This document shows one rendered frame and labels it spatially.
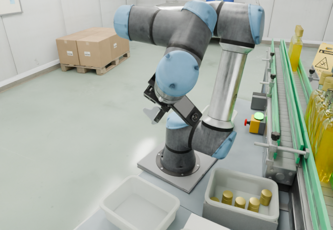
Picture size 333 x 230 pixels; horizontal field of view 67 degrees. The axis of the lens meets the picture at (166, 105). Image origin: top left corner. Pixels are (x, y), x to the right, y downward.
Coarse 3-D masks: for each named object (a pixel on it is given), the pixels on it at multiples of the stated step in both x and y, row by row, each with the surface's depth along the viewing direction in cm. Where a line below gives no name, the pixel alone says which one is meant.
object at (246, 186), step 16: (224, 176) 92; (240, 176) 89; (256, 176) 88; (208, 192) 82; (240, 192) 91; (256, 192) 89; (272, 192) 85; (224, 208) 77; (240, 208) 76; (272, 208) 79
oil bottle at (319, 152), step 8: (328, 120) 74; (320, 128) 78; (328, 128) 73; (320, 136) 77; (328, 136) 73; (320, 144) 76; (328, 144) 74; (320, 152) 76; (328, 152) 75; (320, 160) 77; (328, 160) 76; (320, 168) 78; (328, 168) 77; (320, 176) 80; (328, 176) 79
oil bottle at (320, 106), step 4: (320, 104) 84; (324, 104) 83; (316, 108) 85; (320, 108) 82; (324, 108) 82; (316, 112) 84; (312, 116) 88; (316, 116) 84; (312, 120) 88; (312, 124) 87; (312, 128) 86; (308, 132) 90
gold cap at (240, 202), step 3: (237, 198) 83; (240, 198) 83; (243, 198) 83; (237, 201) 82; (240, 201) 82; (243, 201) 82; (234, 204) 83; (237, 204) 81; (240, 204) 81; (243, 204) 81; (240, 207) 81; (243, 207) 81
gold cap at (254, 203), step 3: (252, 198) 83; (255, 198) 83; (249, 201) 82; (252, 201) 82; (255, 201) 82; (258, 201) 82; (249, 204) 82; (252, 204) 81; (255, 204) 80; (258, 204) 80; (249, 207) 82; (252, 207) 81; (255, 207) 81; (258, 207) 81; (249, 210) 82; (252, 210) 82; (255, 210) 81; (258, 210) 82
